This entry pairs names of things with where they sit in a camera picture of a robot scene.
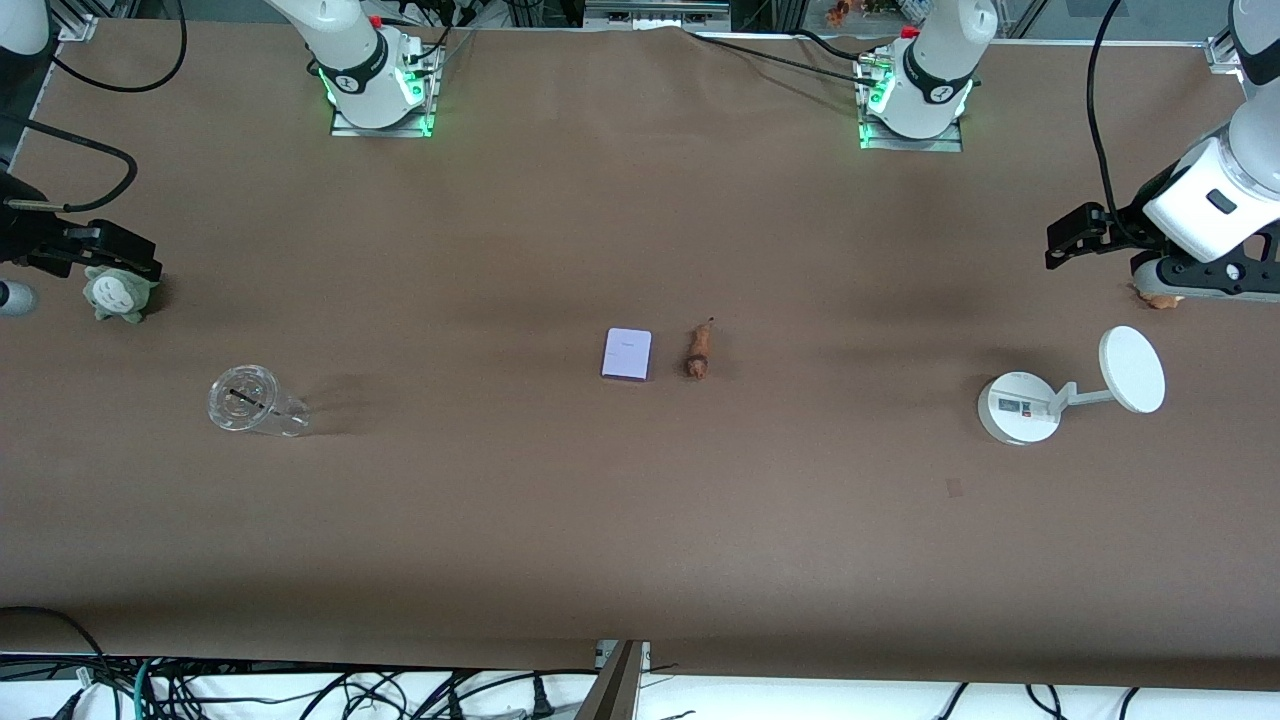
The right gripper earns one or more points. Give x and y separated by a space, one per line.
30 238

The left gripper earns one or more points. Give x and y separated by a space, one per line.
1124 226

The brown lion statue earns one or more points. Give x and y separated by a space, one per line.
698 352

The lilac phone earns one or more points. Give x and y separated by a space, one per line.
627 354

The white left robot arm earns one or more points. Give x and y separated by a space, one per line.
940 60

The grey-green plush toy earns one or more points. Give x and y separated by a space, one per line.
118 298

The orange-brown plush toy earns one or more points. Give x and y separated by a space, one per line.
1160 298

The clear plastic cup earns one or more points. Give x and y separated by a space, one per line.
245 400

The aluminium corner profile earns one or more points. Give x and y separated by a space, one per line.
78 22
1225 52

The small orange background figure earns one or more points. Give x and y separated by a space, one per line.
838 12

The brown table beam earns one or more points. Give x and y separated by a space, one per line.
612 690

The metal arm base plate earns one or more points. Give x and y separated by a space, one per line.
950 145
345 128

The aluminium frame bar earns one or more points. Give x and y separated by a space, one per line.
655 12

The small metal bracket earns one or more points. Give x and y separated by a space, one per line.
646 655

